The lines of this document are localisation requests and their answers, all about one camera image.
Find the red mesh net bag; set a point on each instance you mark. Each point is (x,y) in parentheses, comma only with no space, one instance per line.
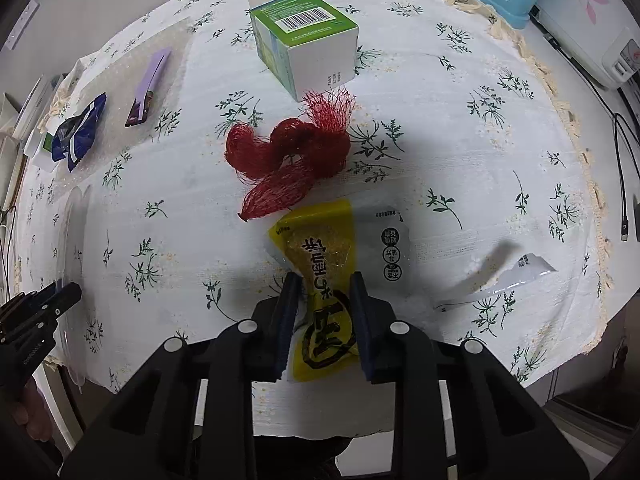
(300,145)

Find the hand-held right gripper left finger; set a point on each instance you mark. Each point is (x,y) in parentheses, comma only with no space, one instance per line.
(286,325)

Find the clear plastic wrapper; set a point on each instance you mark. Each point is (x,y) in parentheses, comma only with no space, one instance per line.
(530,265)

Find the yellow snack packet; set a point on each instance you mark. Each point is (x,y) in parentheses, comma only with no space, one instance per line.
(320,245)

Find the green and white carton box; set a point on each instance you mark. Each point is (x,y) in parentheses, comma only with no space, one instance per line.
(300,25)

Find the white floral tablecloth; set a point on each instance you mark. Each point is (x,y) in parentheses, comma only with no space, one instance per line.
(450,125)

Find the white rice cooker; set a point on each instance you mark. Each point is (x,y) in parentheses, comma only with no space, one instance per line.
(585,5)

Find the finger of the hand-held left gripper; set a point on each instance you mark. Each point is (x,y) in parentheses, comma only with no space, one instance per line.
(45,305)

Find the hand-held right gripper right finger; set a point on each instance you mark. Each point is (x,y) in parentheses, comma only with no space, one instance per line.
(361,330)

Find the person's left hand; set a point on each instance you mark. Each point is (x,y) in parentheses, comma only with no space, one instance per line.
(32,412)

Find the blue foil snack wrapper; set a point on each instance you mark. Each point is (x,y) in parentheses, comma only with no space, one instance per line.
(80,135)

